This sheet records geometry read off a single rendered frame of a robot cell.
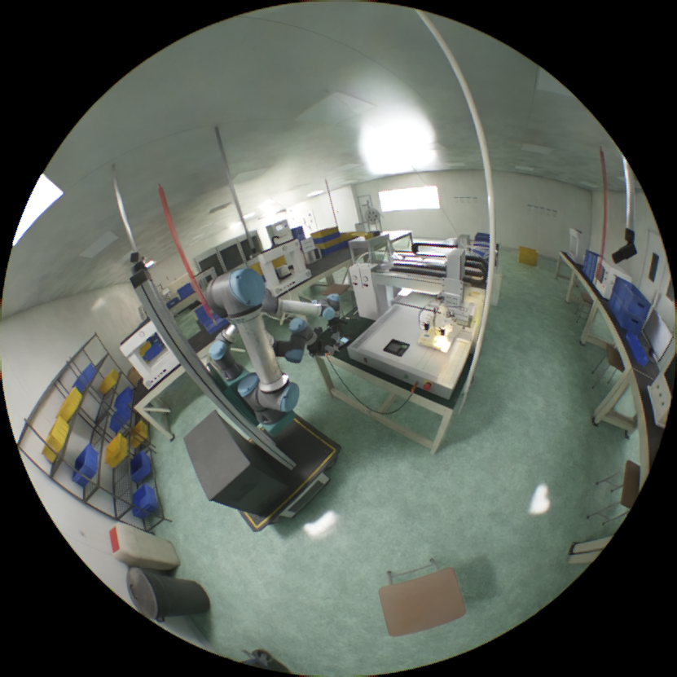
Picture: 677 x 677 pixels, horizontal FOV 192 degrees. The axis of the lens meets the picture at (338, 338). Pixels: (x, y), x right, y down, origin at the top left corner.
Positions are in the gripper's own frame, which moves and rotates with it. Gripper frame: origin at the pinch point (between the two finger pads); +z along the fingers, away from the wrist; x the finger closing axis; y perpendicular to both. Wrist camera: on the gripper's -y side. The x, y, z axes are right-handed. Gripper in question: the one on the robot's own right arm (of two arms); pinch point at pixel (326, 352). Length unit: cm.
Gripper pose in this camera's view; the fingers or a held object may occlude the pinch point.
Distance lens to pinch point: 117.8
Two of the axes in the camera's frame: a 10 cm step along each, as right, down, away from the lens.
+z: 3.2, 4.5, 8.3
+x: 9.5, -1.3, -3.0
